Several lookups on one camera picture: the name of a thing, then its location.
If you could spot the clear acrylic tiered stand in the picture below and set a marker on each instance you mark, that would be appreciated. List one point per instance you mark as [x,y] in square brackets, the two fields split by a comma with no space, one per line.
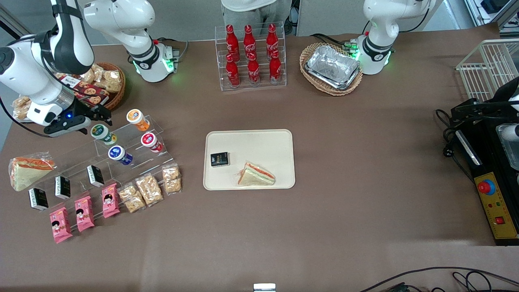
[134,162]

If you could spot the red cola bottle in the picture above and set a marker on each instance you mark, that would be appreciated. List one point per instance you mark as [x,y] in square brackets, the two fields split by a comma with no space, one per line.
[275,68]
[232,73]
[230,40]
[271,38]
[254,71]
[249,40]

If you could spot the brown round wicker basket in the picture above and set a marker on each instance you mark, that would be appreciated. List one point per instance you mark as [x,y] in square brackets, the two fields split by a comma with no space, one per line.
[117,97]

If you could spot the cream plastic serving tray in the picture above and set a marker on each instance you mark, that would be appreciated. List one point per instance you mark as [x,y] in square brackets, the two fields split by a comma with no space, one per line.
[259,144]

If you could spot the aluminium foil tray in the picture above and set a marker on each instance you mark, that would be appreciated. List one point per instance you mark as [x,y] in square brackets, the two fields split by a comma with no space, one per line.
[332,63]
[338,86]

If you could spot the blue gum bottle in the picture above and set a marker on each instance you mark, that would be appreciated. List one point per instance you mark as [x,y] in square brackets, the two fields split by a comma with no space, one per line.
[119,155]

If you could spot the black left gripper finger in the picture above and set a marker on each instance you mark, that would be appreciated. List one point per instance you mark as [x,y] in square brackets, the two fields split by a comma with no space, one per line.
[509,91]
[470,111]

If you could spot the red emergency stop button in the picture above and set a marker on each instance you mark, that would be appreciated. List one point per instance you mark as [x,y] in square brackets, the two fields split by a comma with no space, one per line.
[485,187]

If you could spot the aluminium frame rack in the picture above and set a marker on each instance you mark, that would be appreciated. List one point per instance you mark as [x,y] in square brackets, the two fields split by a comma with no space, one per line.
[511,20]

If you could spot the red cookie box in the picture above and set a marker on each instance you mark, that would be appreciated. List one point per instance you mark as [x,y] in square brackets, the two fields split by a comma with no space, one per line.
[91,92]

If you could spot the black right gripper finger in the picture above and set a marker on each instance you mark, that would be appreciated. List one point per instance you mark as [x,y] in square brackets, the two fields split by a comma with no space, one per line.
[99,120]
[99,110]

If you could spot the wrapped triangle sandwich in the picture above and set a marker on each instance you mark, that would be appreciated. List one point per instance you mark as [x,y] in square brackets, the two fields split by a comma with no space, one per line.
[28,172]
[257,175]

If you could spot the small silver box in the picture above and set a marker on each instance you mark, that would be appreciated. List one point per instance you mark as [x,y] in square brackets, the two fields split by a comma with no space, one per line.
[264,287]

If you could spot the clear nut snack bag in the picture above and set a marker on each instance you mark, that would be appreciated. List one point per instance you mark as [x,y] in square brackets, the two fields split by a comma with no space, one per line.
[22,107]
[99,71]
[132,198]
[87,76]
[149,190]
[113,82]
[171,179]

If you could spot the silver machine lever bar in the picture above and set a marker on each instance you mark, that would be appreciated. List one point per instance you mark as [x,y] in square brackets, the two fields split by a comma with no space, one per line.
[468,147]

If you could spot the red gum bottle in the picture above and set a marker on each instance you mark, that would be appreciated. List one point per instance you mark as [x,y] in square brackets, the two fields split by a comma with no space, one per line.
[151,142]

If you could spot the green gum bottle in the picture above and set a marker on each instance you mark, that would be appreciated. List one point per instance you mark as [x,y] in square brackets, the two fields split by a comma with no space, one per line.
[102,134]

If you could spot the black sealing machine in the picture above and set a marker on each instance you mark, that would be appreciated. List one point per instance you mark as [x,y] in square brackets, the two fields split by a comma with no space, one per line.
[484,164]

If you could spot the black device on rack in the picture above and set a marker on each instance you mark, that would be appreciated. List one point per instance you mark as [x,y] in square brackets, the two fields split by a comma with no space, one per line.
[492,5]

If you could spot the pink snack pack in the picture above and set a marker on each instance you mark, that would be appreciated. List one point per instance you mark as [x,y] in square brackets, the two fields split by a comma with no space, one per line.
[110,200]
[84,213]
[61,225]

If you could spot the clear metal machine tray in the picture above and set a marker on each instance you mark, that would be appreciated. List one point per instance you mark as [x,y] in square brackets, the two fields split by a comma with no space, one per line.
[509,150]

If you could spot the orange gum bottle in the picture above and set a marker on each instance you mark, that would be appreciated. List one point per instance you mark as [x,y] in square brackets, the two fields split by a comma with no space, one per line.
[137,118]

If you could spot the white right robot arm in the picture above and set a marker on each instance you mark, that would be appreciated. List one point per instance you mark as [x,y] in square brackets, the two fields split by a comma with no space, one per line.
[121,20]

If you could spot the light shallow wicker basket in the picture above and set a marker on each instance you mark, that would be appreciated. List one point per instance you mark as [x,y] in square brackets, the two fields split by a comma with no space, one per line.
[344,91]

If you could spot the small black gum box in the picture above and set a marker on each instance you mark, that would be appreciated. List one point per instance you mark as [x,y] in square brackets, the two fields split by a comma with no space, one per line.
[95,176]
[63,187]
[38,199]
[220,159]

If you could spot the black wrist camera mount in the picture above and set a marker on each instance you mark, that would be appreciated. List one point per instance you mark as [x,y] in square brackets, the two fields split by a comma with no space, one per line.
[79,111]

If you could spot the clear acrylic bottle rack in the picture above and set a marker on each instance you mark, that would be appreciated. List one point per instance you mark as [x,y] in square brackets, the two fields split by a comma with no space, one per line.
[279,77]

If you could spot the red rocker switch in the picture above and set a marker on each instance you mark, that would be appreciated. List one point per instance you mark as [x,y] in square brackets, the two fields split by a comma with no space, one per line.
[499,220]

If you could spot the dark background equipment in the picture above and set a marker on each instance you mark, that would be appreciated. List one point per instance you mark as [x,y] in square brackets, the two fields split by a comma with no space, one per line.
[292,20]

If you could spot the person in white shirt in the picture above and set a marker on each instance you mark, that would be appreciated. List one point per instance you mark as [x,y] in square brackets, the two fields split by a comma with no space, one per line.
[247,10]

